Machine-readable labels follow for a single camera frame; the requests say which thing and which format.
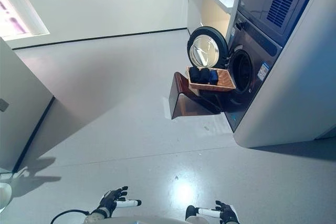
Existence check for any grey cabinet with dark edge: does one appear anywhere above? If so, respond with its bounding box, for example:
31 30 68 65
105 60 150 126
0 37 56 174

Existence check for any blue white energy label sticker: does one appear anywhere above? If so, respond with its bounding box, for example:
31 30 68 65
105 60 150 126
258 62 270 80

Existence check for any white rounded object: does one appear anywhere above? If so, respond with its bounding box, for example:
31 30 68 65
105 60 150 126
0 182 13 210

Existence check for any blue cloth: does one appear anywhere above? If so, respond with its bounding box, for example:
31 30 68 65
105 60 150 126
208 69 219 85

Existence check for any round glass washing machine door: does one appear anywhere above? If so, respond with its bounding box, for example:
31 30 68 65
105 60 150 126
187 26 229 69

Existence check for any thick black wrist cable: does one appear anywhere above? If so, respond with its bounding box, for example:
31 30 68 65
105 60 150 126
51 209 91 224

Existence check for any woven wicker basket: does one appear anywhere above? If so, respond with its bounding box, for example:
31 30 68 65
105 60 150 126
186 66 237 92

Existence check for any white framed light panel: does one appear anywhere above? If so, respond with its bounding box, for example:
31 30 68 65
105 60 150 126
0 0 50 42

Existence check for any white appliance housing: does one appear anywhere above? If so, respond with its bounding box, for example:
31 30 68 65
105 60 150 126
233 0 336 148

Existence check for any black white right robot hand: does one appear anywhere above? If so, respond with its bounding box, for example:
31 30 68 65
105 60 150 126
195 200 240 224

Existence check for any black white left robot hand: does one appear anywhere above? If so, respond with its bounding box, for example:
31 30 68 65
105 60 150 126
91 186 142 219

